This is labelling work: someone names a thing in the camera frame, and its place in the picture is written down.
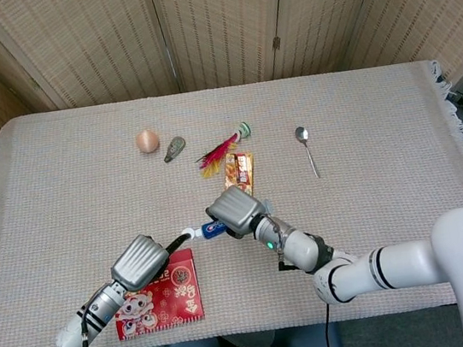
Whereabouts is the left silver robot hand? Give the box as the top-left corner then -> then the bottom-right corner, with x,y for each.
105,226 -> 203,296

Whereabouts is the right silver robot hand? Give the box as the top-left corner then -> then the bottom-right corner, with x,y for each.
202,180 -> 278,244

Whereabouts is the small blue white tube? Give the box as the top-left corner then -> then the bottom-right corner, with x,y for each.
180,217 -> 231,246

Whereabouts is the orange snack packet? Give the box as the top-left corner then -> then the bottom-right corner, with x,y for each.
219,149 -> 261,202

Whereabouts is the red decorated envelope packet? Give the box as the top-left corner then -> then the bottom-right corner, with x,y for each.
106,247 -> 208,343

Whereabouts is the colourful feather shuttlecock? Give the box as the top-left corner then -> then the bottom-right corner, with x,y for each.
189,121 -> 258,182

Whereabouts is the beige woven tablecloth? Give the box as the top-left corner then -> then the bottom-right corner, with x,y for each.
0,53 -> 463,347

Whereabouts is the metal spoon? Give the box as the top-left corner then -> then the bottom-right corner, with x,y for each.
293,124 -> 323,182

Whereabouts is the pink ball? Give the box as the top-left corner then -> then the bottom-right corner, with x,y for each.
134,128 -> 162,156

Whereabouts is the woven folding screen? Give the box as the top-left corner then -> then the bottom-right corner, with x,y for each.
0,0 -> 463,151

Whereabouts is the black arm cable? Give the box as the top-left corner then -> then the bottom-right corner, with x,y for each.
318,303 -> 337,347

